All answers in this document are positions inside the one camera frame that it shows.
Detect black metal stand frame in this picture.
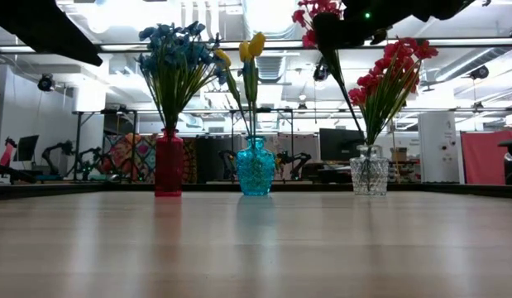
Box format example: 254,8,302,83
72,108,139,182

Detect red artificial flower bunch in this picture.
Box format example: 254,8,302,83
362,36,441,147
347,72,389,147
291,0,366,137

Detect pink object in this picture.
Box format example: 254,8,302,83
0,138,15,167

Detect red ribbed glass vase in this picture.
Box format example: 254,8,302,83
154,128,184,198

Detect clear glass vase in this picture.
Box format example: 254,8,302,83
349,143,390,196

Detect white cylindrical column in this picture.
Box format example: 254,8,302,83
417,110,462,183

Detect colourful mandala tapestry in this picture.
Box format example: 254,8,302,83
102,132,199,184

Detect small dark monitor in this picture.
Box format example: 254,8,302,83
13,134,40,162

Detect black table edge rail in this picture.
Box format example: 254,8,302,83
0,180,512,202

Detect black ceiling-mounted camera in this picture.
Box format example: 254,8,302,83
312,57,333,82
36,73,56,93
469,65,490,81

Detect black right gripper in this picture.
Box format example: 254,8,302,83
312,0,409,50

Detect black computer monitor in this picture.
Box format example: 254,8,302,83
318,127,366,162

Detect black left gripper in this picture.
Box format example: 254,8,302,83
0,0,103,67

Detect turquoise glass vase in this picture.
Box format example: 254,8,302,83
235,135,277,197

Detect red partition panel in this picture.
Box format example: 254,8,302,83
460,131,512,185

